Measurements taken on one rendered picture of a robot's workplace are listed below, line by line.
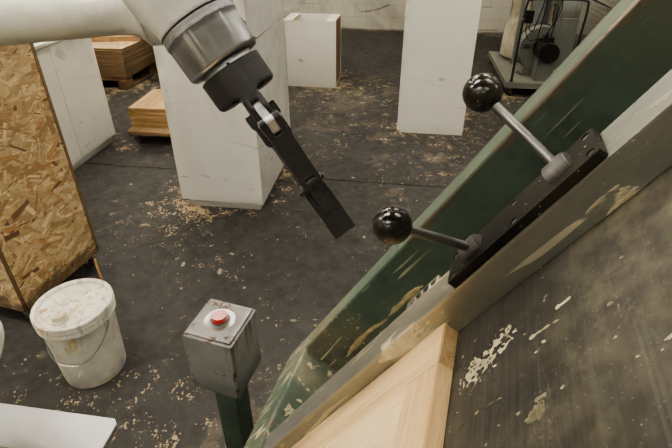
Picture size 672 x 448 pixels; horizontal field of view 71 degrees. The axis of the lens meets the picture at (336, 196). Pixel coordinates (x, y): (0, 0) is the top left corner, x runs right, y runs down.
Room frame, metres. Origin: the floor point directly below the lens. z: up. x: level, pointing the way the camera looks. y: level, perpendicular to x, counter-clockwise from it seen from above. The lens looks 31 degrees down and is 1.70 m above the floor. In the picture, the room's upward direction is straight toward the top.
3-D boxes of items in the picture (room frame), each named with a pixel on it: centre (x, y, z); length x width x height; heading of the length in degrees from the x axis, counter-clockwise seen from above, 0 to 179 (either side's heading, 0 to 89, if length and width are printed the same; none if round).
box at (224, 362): (0.75, 0.26, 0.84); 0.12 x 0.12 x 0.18; 72
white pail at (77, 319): (1.40, 1.05, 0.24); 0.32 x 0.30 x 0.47; 172
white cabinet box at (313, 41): (5.50, 0.26, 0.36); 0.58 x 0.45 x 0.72; 82
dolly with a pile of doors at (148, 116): (3.96, 1.48, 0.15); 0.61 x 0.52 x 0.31; 172
